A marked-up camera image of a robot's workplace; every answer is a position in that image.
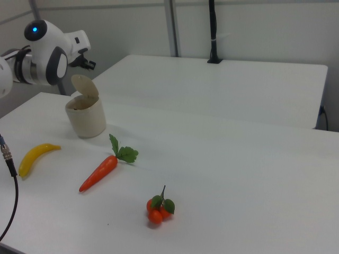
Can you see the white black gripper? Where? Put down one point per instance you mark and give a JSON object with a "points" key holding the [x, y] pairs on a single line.
{"points": [[78, 42]]}

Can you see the beige garbage bin with lid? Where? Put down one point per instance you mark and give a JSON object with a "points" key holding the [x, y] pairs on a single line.
{"points": [[87, 121]]}

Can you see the orange toy carrot with leaves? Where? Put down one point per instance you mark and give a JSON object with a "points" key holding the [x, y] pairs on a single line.
{"points": [[100, 172]]}

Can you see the yellow toy banana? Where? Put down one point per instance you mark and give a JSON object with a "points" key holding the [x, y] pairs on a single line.
{"points": [[31, 158]]}

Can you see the white side table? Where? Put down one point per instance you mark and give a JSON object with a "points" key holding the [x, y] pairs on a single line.
{"points": [[212, 87]]}

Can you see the black pole with base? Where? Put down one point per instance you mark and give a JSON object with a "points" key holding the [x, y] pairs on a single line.
{"points": [[213, 31]]}

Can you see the orange toy tomato bunch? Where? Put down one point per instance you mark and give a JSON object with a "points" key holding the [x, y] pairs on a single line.
{"points": [[156, 215]]}

